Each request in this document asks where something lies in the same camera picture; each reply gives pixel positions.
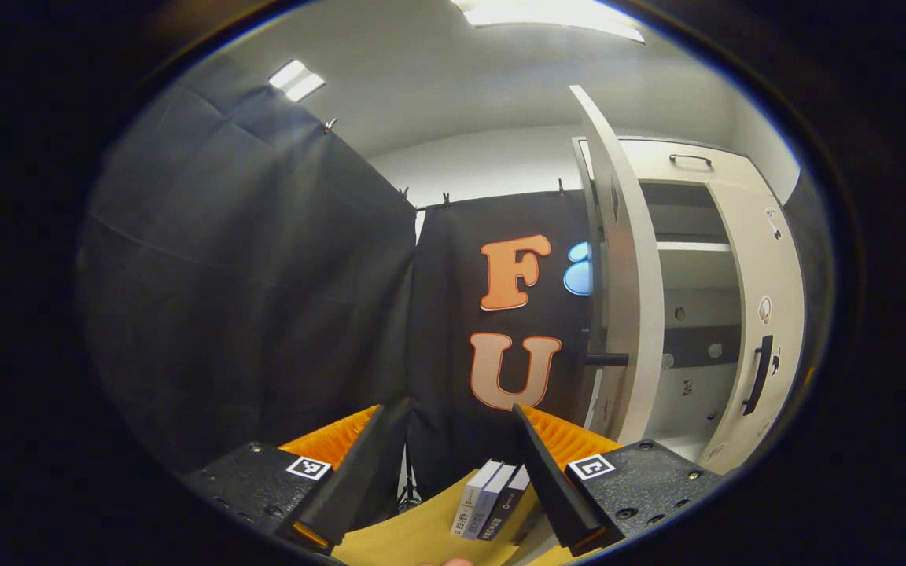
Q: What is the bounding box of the black backdrop cloth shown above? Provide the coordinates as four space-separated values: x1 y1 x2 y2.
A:
75 57 607 512

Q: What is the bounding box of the small ceiling light panel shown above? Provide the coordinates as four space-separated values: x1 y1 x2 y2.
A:
267 59 326 103

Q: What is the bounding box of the black stand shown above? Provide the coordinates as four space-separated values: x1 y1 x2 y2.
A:
396 444 424 513

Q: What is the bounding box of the long ceiling light panel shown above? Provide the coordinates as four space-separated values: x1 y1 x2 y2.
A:
451 0 646 44

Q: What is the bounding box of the white and grey cabinet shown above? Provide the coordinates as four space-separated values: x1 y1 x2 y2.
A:
571 135 808 476

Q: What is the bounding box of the white small box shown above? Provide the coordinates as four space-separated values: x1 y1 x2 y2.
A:
451 460 503 538

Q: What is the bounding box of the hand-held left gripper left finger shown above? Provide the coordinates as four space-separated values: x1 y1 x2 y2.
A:
178 403 391 553

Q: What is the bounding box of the dark blue small box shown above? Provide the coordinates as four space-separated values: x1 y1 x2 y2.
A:
478 465 532 543

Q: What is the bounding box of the white cabinet drawer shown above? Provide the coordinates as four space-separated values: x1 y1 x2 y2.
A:
579 138 761 186

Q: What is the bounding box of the white cabinet shelf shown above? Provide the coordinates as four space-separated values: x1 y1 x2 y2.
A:
656 240 735 254

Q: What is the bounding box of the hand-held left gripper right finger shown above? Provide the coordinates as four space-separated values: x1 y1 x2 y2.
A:
510 402 725 557

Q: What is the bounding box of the white cabinet door phone sticker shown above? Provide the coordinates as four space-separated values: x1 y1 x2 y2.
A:
569 85 666 445

